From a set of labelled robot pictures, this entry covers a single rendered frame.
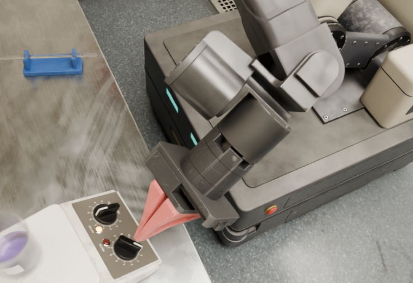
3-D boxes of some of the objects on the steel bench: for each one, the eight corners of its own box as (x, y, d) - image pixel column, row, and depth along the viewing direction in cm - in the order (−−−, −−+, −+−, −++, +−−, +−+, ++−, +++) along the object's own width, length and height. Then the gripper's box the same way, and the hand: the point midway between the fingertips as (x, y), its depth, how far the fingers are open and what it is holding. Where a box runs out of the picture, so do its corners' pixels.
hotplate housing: (117, 195, 63) (112, 170, 57) (163, 268, 58) (163, 250, 51) (-35, 280, 55) (-62, 263, 48) (3, 376, 49) (-22, 371, 43)
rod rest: (82, 60, 77) (79, 46, 74) (82, 74, 75) (78, 60, 72) (26, 62, 76) (19, 48, 73) (23, 76, 74) (18, 63, 71)
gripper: (279, 183, 44) (178, 274, 47) (222, 115, 48) (134, 203, 51) (255, 179, 38) (142, 284, 41) (193, 102, 42) (96, 202, 46)
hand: (142, 234), depth 46 cm, fingers closed
